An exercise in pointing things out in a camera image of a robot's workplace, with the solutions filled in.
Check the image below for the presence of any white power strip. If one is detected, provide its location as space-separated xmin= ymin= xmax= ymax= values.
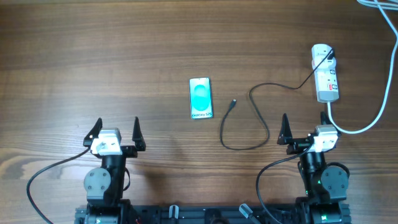
xmin=313 ymin=44 xmax=340 ymax=104

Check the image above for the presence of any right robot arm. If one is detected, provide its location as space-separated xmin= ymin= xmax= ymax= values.
xmin=277 ymin=112 xmax=352 ymax=224

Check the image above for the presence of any white power strip cord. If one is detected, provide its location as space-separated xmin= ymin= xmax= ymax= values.
xmin=326 ymin=0 xmax=398 ymax=135

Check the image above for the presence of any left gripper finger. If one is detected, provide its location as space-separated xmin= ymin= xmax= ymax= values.
xmin=84 ymin=118 xmax=103 ymax=144
xmin=132 ymin=116 xmax=146 ymax=151

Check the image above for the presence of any Galaxy S25 smartphone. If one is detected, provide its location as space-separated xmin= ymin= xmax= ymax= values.
xmin=189 ymin=77 xmax=213 ymax=119

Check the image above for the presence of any black USB-C charging cable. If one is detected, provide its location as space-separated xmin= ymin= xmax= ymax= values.
xmin=219 ymin=48 xmax=335 ymax=151

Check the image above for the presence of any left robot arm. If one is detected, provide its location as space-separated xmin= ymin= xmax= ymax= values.
xmin=75 ymin=118 xmax=146 ymax=224

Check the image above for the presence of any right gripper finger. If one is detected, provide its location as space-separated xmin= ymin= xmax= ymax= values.
xmin=320 ymin=111 xmax=341 ymax=136
xmin=277 ymin=113 xmax=293 ymax=144

